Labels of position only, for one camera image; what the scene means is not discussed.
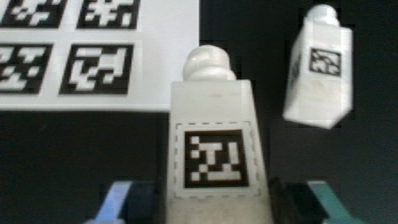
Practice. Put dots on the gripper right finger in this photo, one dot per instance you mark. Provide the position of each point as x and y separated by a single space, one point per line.
305 204

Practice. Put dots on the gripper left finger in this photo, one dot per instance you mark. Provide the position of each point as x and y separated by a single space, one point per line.
127 204

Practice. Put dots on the white leg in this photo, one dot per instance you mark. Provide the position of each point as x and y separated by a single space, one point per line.
216 188
319 89

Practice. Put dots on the white AprilTag sheet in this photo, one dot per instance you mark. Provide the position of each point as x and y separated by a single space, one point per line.
92 53

